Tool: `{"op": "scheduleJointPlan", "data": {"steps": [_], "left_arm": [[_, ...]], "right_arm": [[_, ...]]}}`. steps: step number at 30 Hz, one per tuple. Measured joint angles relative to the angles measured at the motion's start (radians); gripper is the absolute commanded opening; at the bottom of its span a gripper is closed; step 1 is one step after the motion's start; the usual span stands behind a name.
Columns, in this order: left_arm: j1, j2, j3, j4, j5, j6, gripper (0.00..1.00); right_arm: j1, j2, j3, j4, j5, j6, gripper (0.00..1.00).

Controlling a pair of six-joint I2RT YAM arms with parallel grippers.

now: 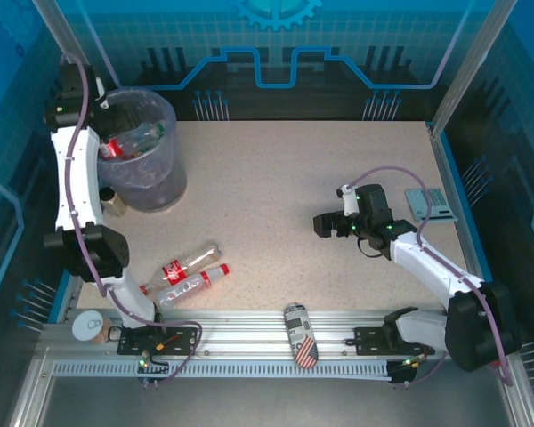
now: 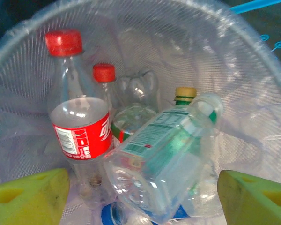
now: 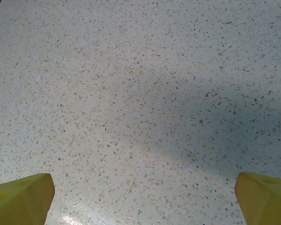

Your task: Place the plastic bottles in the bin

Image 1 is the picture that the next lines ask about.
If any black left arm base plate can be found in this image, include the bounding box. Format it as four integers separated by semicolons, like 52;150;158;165
117;326;198;357

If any newspaper print flag pouch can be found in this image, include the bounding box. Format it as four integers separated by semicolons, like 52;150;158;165
283;302;320;370

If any tin can white lid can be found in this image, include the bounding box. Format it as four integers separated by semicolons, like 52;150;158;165
71;310;112;346

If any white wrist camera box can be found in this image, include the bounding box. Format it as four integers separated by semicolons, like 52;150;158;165
336;183;360;218
94;77;111;110

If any bin with plastic liner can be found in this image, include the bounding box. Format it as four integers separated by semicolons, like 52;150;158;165
96;87;189;213

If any white label bottle red cap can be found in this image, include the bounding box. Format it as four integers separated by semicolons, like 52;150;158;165
155;263;231;310

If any brown jar black lid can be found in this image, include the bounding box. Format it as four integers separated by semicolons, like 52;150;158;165
100;186;128;218

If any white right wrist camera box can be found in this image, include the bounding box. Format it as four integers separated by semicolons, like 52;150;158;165
336;183;360;218

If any aluminium rail frame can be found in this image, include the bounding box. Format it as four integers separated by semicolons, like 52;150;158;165
39;309;516;362

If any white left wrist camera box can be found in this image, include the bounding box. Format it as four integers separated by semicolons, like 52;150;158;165
94;77;111;110

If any black controller board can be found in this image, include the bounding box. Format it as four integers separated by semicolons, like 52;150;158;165
387;358;418;387
136;354;170;384

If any grey calculator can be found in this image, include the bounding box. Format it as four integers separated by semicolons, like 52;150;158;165
403;186;457;223

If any cola bottle brown residue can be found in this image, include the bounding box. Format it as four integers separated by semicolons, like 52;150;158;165
139;243;223;297

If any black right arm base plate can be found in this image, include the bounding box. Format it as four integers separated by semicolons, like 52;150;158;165
353;326;436;356

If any aluminium frame post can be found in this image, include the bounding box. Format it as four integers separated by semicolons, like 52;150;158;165
429;0;520;139
29;0;122;97

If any clear bottle green cap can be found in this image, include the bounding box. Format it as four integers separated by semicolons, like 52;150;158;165
124;120;166;146

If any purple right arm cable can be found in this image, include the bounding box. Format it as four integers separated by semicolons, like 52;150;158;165
346;165;514;387

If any slotted white cable duct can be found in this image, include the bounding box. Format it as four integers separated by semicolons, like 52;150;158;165
52;359;392;380

